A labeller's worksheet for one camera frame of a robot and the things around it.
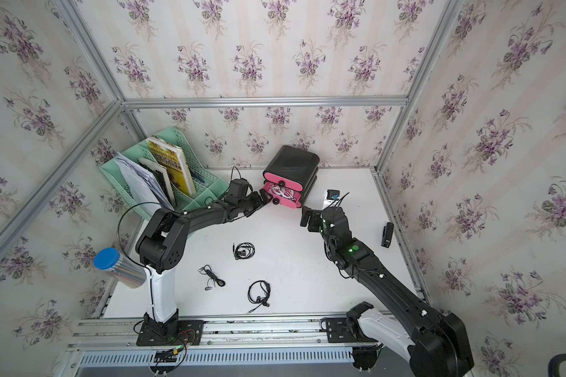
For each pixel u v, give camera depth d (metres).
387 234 0.93
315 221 0.69
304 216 0.70
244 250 0.91
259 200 0.88
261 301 0.79
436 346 0.37
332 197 0.66
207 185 1.14
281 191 0.98
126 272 0.75
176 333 0.71
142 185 0.77
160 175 0.90
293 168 0.98
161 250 0.53
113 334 0.75
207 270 0.86
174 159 0.93
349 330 0.65
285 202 0.96
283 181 0.95
